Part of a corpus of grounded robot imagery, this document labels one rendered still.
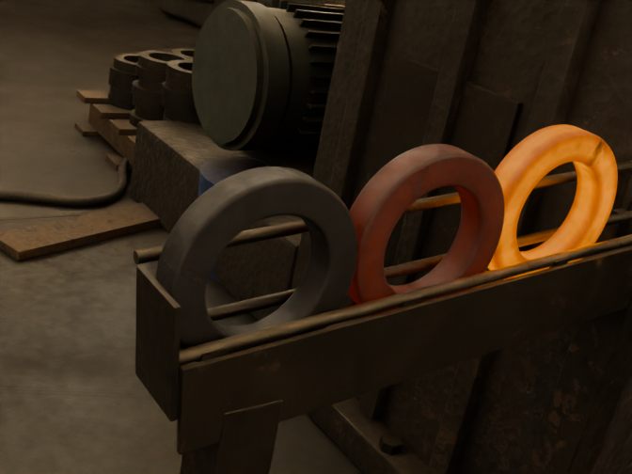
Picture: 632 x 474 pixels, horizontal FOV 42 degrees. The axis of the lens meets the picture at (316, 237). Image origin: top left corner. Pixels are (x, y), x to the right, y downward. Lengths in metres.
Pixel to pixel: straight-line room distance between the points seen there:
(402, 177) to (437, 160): 0.04
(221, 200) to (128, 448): 0.96
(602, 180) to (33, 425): 1.08
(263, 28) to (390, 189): 1.35
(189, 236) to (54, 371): 1.13
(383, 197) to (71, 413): 1.02
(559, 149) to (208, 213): 0.40
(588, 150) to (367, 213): 0.29
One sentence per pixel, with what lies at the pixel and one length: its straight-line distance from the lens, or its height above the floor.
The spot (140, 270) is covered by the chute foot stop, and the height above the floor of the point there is 0.65.
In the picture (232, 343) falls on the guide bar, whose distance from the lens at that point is 0.69.
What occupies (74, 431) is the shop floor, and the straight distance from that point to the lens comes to 1.59.
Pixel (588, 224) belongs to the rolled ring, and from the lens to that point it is 0.99.
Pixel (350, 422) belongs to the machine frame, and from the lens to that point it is 1.59.
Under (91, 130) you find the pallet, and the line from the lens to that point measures 3.17.
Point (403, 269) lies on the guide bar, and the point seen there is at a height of 0.62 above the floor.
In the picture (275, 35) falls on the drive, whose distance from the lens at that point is 2.06.
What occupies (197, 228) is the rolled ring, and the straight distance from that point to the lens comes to 0.64.
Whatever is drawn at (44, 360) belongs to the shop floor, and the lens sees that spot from 1.78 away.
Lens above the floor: 0.96
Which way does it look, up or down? 22 degrees down
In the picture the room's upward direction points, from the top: 11 degrees clockwise
